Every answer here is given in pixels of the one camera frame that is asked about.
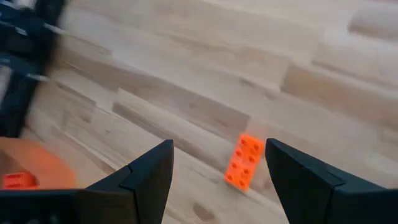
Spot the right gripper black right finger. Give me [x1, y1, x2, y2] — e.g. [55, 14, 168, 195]
[265, 138, 398, 224]

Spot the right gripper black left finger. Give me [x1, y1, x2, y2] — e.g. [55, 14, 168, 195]
[77, 139, 175, 224]

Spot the orange plastic tray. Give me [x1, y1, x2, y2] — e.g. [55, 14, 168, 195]
[0, 136, 77, 190]

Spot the orange-red toy brick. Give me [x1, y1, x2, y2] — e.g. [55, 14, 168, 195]
[2, 171, 40, 190]
[223, 133, 266, 192]

